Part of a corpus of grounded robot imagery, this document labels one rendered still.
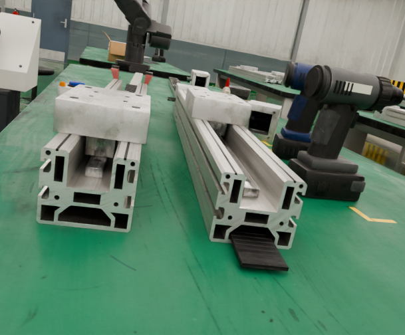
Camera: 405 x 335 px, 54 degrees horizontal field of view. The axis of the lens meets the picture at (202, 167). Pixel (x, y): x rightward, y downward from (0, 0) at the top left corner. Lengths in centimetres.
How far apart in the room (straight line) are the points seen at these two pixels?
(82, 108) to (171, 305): 25
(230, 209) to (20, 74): 96
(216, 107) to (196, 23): 1170
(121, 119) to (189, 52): 1192
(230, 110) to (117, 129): 31
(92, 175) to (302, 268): 26
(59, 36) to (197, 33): 387
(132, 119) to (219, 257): 19
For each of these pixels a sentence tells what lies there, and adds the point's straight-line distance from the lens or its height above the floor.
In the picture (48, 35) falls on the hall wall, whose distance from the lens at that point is 1219.
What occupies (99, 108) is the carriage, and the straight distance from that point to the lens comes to 49.
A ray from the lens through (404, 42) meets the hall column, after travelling 935.
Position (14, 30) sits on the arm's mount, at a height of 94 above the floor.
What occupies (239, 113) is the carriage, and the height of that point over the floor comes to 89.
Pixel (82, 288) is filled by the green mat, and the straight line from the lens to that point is 37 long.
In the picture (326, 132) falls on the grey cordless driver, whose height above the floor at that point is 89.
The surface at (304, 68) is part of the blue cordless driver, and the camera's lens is 93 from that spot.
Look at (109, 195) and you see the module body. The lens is 44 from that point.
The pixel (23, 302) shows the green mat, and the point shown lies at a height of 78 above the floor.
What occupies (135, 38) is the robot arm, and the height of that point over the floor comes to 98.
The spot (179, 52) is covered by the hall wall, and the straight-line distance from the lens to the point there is 1233.
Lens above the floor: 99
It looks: 16 degrees down
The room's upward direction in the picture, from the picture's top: 10 degrees clockwise
